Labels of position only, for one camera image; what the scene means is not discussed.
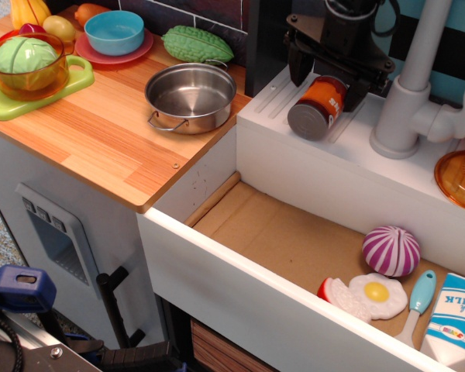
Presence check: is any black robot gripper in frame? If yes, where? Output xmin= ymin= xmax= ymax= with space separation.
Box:
xmin=284 ymin=7 xmax=395 ymax=112

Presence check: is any orange toy soup can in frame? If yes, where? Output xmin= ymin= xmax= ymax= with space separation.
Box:
xmin=288 ymin=76 xmax=348 ymax=141

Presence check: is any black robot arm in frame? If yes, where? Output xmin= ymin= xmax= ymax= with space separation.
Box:
xmin=284 ymin=1 xmax=400 ymax=112

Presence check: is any stainless steel pot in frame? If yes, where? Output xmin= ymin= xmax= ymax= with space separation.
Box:
xmin=145 ymin=63 xmax=236 ymax=135

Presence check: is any orange transparent pot lid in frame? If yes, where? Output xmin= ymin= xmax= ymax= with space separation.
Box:
xmin=434 ymin=150 xmax=465 ymax=208

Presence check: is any orange transparent plastic pot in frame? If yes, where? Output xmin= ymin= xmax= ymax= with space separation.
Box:
xmin=0 ymin=33 xmax=69 ymax=102

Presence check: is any grey toy faucet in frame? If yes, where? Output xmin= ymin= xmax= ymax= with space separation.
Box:
xmin=370 ymin=1 xmax=465 ymax=159

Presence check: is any green toy bitter gourd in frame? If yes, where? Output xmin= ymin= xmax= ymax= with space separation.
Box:
xmin=162 ymin=26 xmax=234 ymax=64

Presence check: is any cardboard sink liner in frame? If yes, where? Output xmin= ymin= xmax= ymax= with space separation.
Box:
xmin=185 ymin=174 xmax=443 ymax=371

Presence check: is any purple striped toy onion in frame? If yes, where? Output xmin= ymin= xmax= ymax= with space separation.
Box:
xmin=362 ymin=226 xmax=422 ymax=277

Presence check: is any toy apple slice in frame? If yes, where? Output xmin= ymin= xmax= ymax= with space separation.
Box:
xmin=317 ymin=277 xmax=372 ymax=323

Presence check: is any blue plastic bowl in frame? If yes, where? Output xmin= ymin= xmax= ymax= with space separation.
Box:
xmin=84 ymin=10 xmax=145 ymax=57

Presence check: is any toy fried egg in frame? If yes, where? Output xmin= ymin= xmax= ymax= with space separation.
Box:
xmin=349 ymin=273 xmax=408 ymax=320

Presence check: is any pink plastic plate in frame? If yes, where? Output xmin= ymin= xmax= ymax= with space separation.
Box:
xmin=74 ymin=29 xmax=153 ymax=64

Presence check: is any orange toy fruit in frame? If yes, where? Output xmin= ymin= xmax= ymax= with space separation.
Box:
xmin=74 ymin=3 xmax=110 ymax=26

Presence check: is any yellow toy potato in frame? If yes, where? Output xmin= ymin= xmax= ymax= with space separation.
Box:
xmin=42 ymin=15 xmax=76 ymax=42

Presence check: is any toy milk carton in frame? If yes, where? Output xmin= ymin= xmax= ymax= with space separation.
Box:
xmin=420 ymin=273 xmax=465 ymax=371

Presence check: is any red toy apple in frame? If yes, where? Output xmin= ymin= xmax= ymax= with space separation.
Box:
xmin=0 ymin=23 xmax=47 ymax=43

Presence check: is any grey oven control panel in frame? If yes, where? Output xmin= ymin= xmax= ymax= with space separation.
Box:
xmin=15 ymin=183 xmax=99 ymax=298

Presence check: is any green toy cabbage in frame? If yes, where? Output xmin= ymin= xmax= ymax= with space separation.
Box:
xmin=0 ymin=36 xmax=58 ymax=74

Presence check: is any green plastic cutting board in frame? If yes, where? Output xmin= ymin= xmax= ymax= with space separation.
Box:
xmin=0 ymin=56 xmax=95 ymax=121

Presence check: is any blue clamp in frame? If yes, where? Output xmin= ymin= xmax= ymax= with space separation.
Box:
xmin=0 ymin=264 xmax=57 ymax=313

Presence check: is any blue handled toy spatula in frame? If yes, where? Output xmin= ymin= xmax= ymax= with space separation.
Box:
xmin=395 ymin=270 xmax=437 ymax=349

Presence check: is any black oven door handle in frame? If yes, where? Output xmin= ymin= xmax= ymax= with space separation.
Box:
xmin=96 ymin=266 xmax=146 ymax=349

